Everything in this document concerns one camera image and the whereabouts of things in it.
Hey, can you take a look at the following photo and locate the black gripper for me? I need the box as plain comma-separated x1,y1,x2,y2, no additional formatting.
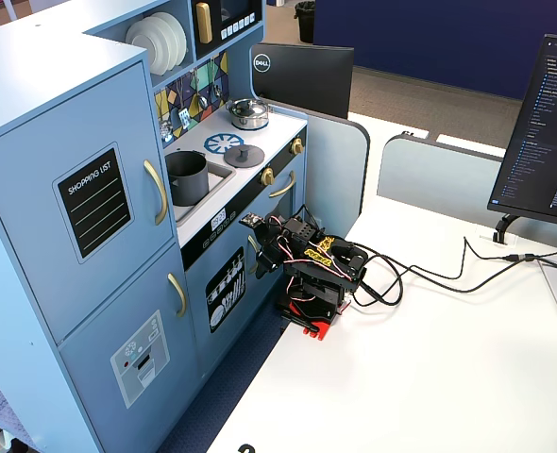
254,215,292,280

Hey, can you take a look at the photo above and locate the gray pot lid with knob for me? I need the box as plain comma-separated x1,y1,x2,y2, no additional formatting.
222,143,266,170

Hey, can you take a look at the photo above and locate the red arm base clamp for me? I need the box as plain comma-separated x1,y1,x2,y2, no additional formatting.
278,292,337,342

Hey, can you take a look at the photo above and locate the glass and steel pot lid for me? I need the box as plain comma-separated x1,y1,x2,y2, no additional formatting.
227,97,268,119

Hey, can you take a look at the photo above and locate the toy sink basin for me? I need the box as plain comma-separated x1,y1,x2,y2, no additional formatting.
170,160,238,224

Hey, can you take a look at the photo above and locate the dark gray plastic pot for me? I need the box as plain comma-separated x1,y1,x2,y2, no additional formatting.
164,150,211,208

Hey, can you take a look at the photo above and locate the rounded gray desk partition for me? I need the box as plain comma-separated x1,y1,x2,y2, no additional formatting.
264,98,371,237
376,133,557,252

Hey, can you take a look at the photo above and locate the shiny steel pot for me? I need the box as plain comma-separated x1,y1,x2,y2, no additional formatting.
225,104,273,131

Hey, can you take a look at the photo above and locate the steel slotted spatula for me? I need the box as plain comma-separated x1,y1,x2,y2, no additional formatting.
177,77,192,130

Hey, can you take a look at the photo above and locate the steel skimmer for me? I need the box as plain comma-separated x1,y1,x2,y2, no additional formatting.
158,92,175,143

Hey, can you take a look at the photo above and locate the steel ladle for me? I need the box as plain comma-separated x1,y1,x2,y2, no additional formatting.
193,70,210,111

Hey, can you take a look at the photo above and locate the black shopping list board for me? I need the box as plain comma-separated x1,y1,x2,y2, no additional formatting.
51,141,135,265

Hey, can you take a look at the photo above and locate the black Dell monitor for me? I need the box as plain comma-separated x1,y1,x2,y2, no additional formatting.
249,42,355,121

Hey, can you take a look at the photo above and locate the black monitor stand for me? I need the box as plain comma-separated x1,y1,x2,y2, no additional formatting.
492,213,521,244

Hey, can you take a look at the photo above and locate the black trash bin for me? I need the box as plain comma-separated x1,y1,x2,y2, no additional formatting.
293,0,317,44

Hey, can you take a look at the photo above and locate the white toy plate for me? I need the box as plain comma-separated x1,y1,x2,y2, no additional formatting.
152,11,189,67
125,20,167,76
141,15,180,72

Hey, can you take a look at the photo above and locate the blue wooden toy kitchen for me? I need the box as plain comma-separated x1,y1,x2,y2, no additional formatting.
0,0,309,453

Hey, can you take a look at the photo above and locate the monitor showing code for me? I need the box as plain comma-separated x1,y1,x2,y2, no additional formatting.
487,33,557,230

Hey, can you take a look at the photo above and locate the gold dishwasher handle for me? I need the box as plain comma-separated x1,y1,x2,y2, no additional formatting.
246,234,262,277

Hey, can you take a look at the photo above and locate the gold oven handle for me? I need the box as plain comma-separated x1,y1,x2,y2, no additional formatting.
268,170,297,199

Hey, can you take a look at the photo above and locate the short gold freezer handle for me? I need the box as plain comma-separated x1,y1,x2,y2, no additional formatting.
166,272,189,319

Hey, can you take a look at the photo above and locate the long gold fridge handle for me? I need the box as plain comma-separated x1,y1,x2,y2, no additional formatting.
143,159,170,227

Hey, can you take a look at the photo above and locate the black looping cable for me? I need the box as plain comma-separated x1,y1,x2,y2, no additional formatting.
351,243,557,309

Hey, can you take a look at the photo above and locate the gold microwave handle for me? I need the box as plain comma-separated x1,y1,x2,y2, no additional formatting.
194,2,214,45

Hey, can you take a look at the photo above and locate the black cable with connector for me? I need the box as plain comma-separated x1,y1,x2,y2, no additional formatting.
353,235,557,282

